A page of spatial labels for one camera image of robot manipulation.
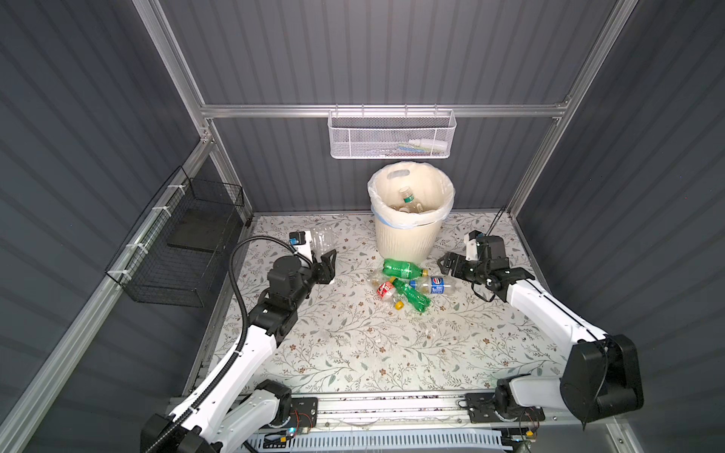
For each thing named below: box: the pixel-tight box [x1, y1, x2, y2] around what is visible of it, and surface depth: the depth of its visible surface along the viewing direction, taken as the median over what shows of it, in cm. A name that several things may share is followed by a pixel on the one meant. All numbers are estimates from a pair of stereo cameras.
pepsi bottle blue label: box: [408, 275, 459, 295], surface depth 96 cm
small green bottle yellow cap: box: [388, 276, 432, 313], surface depth 93 cm
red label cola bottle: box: [375, 281, 396, 302], surface depth 93 cm
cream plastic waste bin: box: [368, 160, 456, 264], surface depth 96 cm
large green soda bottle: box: [382, 258, 430, 280], surface depth 101 cm
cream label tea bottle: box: [398, 185, 415, 204], surface depth 104 cm
